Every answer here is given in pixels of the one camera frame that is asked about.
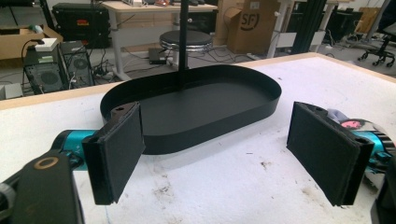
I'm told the black metal frame post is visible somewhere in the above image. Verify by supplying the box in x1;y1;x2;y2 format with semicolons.
290;0;325;55

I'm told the black equipment case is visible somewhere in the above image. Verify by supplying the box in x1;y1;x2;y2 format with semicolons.
51;2;112;49

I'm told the white table leg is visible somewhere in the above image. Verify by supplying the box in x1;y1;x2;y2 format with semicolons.
266;0;297;60

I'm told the black oval tray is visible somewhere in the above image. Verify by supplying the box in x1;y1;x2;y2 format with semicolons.
99;63;283;156

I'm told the small black floor box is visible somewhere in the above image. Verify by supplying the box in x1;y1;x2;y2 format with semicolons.
148;48;168;65

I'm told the grey cloth with pink print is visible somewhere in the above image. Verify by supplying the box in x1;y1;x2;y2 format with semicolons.
326;108;390;156

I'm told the tall printed cardboard box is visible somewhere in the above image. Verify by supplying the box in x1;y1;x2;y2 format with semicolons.
226;0;282;56

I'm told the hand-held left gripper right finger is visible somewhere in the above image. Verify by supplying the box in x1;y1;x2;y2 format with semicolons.
286;101;375;207

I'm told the black computer tower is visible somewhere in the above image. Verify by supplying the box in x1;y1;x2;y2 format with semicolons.
58;39;95;89

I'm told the grey computer tower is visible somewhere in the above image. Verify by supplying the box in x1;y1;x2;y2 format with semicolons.
23;46;68;95

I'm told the small white box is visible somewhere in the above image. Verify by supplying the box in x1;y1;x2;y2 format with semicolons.
34;37;59;53

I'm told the black stand pole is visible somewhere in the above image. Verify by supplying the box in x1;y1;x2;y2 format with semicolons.
177;0;191;91

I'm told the black office chair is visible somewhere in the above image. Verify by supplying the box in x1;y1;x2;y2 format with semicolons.
357;21;396;68

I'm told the grey box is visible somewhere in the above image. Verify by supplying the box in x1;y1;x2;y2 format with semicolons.
0;82;24;101

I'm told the wooden desk with white legs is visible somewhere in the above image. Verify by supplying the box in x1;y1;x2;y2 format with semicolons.
100;0;219;82

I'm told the low open cardboard box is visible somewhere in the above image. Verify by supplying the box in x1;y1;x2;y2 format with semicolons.
0;24;64;61

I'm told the round black stool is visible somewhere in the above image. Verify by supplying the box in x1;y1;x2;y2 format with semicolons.
159;29;215;53

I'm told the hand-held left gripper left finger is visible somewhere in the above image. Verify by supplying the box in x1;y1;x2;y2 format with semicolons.
81;101;147;206

